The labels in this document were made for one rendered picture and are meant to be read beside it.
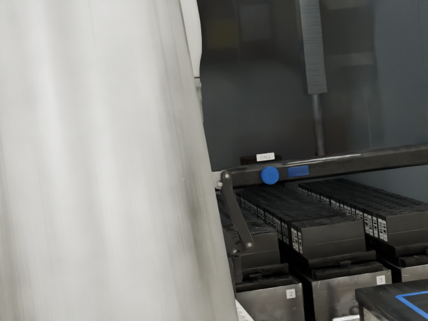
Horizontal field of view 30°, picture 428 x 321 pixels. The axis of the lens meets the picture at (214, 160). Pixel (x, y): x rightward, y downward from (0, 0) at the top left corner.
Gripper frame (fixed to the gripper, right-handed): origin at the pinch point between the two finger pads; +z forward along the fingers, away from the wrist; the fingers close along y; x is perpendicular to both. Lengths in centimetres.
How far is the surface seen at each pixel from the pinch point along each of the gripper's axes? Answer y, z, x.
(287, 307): 19.1, 11.1, 29.4
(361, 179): 53, 0, 85
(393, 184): 53, -1, 65
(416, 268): 41, 8, 29
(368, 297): 26.7, 6.5, 12.1
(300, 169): 25.2, -9.9, 35.4
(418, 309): 30.2, 6.6, 3.3
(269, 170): 19.8, -10.6, 34.4
